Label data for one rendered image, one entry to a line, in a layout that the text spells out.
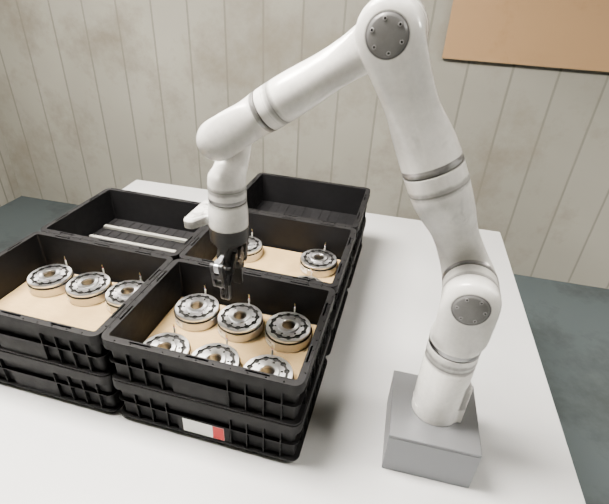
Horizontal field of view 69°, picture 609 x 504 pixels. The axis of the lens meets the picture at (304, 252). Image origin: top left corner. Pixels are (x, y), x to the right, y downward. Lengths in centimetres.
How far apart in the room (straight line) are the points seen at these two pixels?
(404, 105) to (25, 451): 95
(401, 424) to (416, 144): 54
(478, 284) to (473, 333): 9
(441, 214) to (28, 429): 92
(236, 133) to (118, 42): 241
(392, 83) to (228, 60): 221
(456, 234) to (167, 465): 69
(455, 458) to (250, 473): 39
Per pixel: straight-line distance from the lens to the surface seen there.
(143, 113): 312
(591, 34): 266
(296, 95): 69
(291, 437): 91
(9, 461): 110
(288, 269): 123
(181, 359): 84
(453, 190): 67
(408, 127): 64
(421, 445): 92
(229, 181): 78
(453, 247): 76
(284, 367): 91
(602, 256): 315
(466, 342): 79
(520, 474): 108
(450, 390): 87
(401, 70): 62
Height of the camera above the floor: 152
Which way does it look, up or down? 32 degrees down
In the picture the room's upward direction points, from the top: 3 degrees clockwise
